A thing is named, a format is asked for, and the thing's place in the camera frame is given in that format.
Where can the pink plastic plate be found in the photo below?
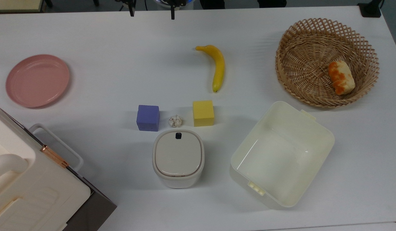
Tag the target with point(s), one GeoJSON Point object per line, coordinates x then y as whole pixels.
{"type": "Point", "coordinates": [37, 81]}

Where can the purple foam cube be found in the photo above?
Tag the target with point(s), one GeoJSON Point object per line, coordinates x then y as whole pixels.
{"type": "Point", "coordinates": [148, 118]}

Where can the black base block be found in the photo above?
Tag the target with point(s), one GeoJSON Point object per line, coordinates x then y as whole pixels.
{"type": "Point", "coordinates": [271, 3]}
{"type": "Point", "coordinates": [212, 4]}

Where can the beige mini bin with lid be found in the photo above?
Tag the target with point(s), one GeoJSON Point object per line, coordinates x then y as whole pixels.
{"type": "Point", "coordinates": [178, 157]}

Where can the small crumpled white object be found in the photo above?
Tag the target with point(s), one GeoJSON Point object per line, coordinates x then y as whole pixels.
{"type": "Point", "coordinates": [175, 121]}

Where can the woven wicker basket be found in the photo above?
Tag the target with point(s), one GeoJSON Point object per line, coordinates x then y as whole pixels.
{"type": "Point", "coordinates": [300, 64]}

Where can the black stand base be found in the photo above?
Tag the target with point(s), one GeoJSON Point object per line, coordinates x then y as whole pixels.
{"type": "Point", "coordinates": [371, 8]}

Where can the tan wooden table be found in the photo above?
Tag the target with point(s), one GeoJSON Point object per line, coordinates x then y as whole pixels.
{"type": "Point", "coordinates": [15, 4]}

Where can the yellow toy banana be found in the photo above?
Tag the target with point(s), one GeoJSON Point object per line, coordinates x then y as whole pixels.
{"type": "Point", "coordinates": [218, 67]}

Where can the dark brown drawer cabinet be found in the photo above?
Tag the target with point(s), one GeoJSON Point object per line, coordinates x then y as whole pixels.
{"type": "Point", "coordinates": [95, 211]}

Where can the white open plastic container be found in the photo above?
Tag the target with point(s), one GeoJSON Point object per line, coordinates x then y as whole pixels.
{"type": "Point", "coordinates": [281, 160]}

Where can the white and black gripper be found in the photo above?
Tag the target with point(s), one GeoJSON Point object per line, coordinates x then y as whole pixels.
{"type": "Point", "coordinates": [181, 2]}

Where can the toy bread slice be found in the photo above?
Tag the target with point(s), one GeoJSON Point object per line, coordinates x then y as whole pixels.
{"type": "Point", "coordinates": [341, 78]}

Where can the yellow foam cube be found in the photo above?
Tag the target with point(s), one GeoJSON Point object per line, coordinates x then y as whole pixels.
{"type": "Point", "coordinates": [203, 113]}

